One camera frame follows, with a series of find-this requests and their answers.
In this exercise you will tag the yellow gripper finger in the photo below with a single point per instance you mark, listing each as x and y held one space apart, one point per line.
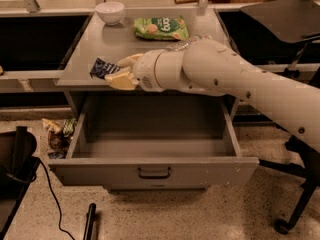
129 61
124 79

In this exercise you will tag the dark blue rxbar wrapper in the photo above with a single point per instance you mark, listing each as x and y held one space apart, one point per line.
101 69

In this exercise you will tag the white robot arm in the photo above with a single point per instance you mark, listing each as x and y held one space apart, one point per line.
208 67

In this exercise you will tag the grey metal drawer cabinet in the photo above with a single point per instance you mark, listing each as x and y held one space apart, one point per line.
112 43

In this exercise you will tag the open grey top drawer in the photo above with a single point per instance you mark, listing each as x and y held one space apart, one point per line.
117 133

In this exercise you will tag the white ceramic bowl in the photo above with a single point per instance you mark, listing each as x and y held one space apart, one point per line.
111 13

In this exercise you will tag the green snack chip bag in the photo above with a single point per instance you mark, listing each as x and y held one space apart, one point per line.
161 28

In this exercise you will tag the clear plastic water bottle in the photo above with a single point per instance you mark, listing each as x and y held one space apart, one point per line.
183 44

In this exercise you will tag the pile of snack wrappers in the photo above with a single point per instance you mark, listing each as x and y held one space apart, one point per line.
59 136

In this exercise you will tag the wooden stick on counter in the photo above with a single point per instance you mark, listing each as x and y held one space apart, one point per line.
185 1

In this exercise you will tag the black office chair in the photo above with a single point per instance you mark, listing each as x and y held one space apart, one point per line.
291 104

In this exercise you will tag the black drawer handle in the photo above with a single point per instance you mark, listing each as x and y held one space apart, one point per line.
153 174

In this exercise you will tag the black upright handle bar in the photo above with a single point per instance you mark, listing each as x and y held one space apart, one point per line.
90 232

